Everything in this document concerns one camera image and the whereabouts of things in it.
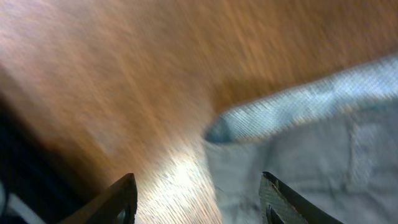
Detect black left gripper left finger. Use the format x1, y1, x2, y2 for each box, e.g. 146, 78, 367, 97
60, 173, 137, 224

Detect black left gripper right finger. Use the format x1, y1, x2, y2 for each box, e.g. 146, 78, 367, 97
259, 172, 341, 224

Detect grey cargo shorts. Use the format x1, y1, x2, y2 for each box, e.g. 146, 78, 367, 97
204, 55, 397, 223

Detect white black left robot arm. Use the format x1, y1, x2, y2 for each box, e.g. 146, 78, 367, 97
1, 106, 138, 223

